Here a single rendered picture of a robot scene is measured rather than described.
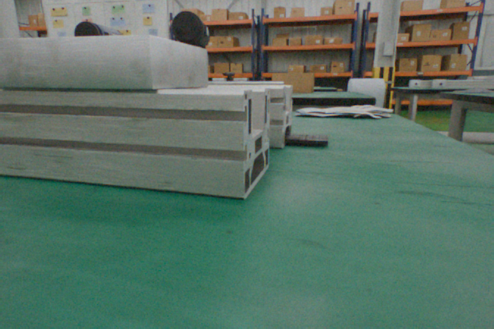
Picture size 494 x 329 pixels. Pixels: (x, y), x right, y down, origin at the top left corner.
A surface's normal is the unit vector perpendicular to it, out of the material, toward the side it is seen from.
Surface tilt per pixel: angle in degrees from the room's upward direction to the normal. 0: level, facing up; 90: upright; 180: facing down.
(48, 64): 90
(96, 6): 90
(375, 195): 0
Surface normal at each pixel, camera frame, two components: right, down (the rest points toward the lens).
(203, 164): -0.26, 0.19
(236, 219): 0.00, -0.98
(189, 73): 0.96, 0.05
